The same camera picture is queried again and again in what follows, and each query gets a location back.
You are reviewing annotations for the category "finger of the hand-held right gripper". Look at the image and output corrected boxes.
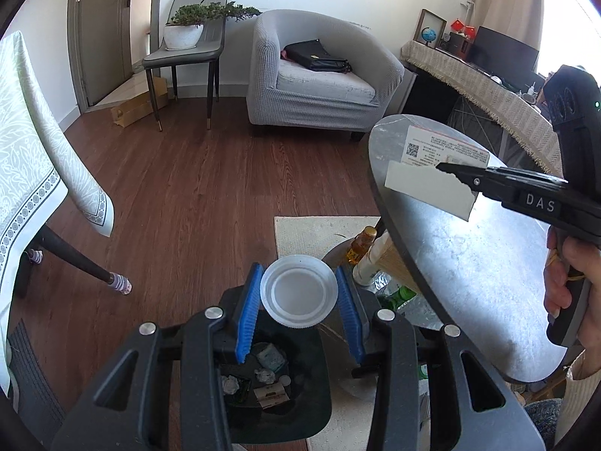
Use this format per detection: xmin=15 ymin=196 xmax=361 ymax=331
xmin=436 ymin=162 xmax=564 ymax=206

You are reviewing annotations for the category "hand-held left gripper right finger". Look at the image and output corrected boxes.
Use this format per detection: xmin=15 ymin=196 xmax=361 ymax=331
xmin=335 ymin=268 xmax=548 ymax=451

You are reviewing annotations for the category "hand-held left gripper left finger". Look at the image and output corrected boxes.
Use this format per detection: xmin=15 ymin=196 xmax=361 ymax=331
xmin=51 ymin=263 xmax=264 ymax=451

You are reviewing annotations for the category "blue and white plastic bag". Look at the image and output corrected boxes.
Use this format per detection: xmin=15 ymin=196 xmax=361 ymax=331
xmin=256 ymin=343 xmax=287 ymax=371

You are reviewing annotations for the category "white plastic lid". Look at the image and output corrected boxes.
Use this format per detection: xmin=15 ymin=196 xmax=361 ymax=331
xmin=260 ymin=254 xmax=339 ymax=330

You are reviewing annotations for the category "white cardboard packaging box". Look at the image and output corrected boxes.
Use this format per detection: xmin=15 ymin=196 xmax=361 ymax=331
xmin=384 ymin=124 xmax=491 ymax=222

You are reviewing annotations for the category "brown cardboard roll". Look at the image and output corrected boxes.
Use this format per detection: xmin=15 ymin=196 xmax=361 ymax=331
xmin=254 ymin=382 xmax=290 ymax=409

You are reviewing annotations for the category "black trash bin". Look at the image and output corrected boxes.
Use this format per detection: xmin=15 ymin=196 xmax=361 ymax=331
xmin=216 ymin=286 xmax=332 ymax=445

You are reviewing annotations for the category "person's right forearm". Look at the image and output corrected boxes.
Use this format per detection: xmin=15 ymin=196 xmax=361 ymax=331
xmin=554 ymin=347 xmax=601 ymax=448

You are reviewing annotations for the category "person's right hand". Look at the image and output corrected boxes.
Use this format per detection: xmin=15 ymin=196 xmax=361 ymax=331
xmin=544 ymin=227 xmax=601 ymax=346

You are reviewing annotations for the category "green glass bottle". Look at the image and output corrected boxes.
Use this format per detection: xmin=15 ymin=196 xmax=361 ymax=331
xmin=378 ymin=286 xmax=417 ymax=311

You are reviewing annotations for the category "white bottle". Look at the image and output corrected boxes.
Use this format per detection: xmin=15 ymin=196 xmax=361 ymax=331
xmin=353 ymin=235 xmax=393 ymax=287

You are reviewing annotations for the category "amber liquid bottle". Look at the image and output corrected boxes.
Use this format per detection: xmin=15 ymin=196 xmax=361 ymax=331
xmin=346 ymin=225 xmax=379 ymax=266

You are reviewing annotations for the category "beige fringed tablecloth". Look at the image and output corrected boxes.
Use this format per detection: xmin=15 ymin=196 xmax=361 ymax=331
xmin=400 ymin=40 xmax=564 ymax=177

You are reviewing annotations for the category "black monitor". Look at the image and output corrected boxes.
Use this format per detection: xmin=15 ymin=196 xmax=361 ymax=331
xmin=470 ymin=26 xmax=540 ymax=82

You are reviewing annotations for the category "dark wooden box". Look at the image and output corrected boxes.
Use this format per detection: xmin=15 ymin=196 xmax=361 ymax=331
xmin=441 ymin=32 xmax=470 ymax=55

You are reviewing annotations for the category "grey armchair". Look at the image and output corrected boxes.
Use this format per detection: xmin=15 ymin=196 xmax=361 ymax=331
xmin=247 ymin=8 xmax=405 ymax=141

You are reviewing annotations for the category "black handbag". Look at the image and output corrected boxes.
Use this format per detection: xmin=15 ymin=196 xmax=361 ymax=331
xmin=283 ymin=39 xmax=352 ymax=73

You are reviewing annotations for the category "dark ribbed panel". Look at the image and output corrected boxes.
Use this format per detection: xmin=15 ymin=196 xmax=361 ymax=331
xmin=7 ymin=319 xmax=65 ymax=437

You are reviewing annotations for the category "brown cardboard box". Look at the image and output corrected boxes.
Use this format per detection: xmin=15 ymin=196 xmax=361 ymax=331
xmin=111 ymin=76 xmax=169 ymax=129

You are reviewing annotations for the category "grey dining chair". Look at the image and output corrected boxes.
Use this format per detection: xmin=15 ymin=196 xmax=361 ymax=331
xmin=142 ymin=0 xmax=229 ymax=132

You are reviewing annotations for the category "pale green patterned cloth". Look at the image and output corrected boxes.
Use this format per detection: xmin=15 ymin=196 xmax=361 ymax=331
xmin=0 ymin=30 xmax=116 ymax=400

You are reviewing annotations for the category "potted bonsai in white pot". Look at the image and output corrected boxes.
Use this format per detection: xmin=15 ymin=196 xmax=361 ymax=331
xmin=163 ymin=1 xmax=263 ymax=51

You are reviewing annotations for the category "grey door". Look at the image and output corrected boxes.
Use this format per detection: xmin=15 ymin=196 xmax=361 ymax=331
xmin=67 ymin=0 xmax=134 ymax=109

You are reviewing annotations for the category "wooden picture frame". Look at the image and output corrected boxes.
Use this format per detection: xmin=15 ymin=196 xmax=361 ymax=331
xmin=414 ymin=8 xmax=448 ymax=48

